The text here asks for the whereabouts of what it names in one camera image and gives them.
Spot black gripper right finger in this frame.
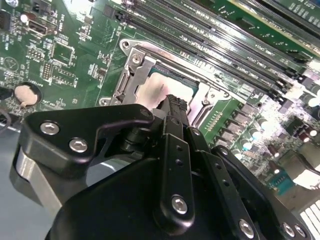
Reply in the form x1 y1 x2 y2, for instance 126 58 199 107
178 99 315 240

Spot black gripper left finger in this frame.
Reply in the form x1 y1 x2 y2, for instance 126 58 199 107
9 94 196 232

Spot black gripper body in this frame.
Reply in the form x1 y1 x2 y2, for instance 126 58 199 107
44 126 241 240

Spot metal socket cover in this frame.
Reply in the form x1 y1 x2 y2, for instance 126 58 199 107
129 56 231 111

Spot silver CPU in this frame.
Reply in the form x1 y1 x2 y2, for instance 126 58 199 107
136 71 200 112

